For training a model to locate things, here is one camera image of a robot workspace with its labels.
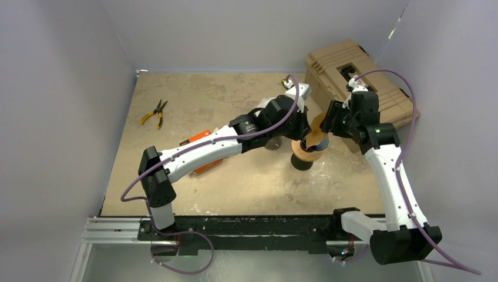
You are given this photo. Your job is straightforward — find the brown paper coffee filter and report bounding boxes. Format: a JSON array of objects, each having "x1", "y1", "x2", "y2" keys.
[{"x1": 305, "y1": 112, "x2": 328, "y2": 149}]

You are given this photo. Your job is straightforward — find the blue glass dripper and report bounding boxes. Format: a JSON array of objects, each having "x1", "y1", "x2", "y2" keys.
[{"x1": 305, "y1": 140, "x2": 329, "y2": 152}]

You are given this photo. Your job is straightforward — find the wooden dripper ring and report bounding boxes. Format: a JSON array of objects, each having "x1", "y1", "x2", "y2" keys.
[{"x1": 291, "y1": 140, "x2": 325, "y2": 163}]

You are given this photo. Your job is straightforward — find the grey glass carafe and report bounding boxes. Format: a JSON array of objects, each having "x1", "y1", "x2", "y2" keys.
[{"x1": 264, "y1": 138, "x2": 282, "y2": 150}]

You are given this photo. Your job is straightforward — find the red black coffee carafe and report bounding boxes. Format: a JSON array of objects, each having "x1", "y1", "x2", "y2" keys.
[{"x1": 291, "y1": 155, "x2": 314, "y2": 171}]

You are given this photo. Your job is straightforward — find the orange coffee filter box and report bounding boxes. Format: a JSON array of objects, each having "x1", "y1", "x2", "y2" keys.
[{"x1": 179, "y1": 130, "x2": 224, "y2": 174}]

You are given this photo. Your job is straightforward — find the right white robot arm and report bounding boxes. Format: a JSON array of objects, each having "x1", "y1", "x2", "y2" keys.
[{"x1": 320, "y1": 91, "x2": 442, "y2": 265}]

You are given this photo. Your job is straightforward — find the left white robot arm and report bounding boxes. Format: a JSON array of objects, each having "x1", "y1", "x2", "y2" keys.
[{"x1": 139, "y1": 95, "x2": 311, "y2": 240}]

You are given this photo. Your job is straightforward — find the tan plastic tool case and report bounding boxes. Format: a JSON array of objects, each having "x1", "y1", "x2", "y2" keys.
[{"x1": 303, "y1": 38, "x2": 420, "y2": 153}]

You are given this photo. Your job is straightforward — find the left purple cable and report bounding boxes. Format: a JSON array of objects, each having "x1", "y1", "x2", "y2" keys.
[{"x1": 120, "y1": 75, "x2": 300, "y2": 234}]

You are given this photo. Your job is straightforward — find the yellow handled pliers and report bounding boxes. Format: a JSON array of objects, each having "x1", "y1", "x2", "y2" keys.
[{"x1": 140, "y1": 99, "x2": 168, "y2": 130}]

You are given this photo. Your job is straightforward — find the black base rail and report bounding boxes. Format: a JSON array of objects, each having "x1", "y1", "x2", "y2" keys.
[{"x1": 137, "y1": 215, "x2": 364, "y2": 256}]

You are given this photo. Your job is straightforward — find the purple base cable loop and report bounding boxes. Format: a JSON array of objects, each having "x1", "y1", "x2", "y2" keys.
[{"x1": 150, "y1": 230, "x2": 215, "y2": 275}]

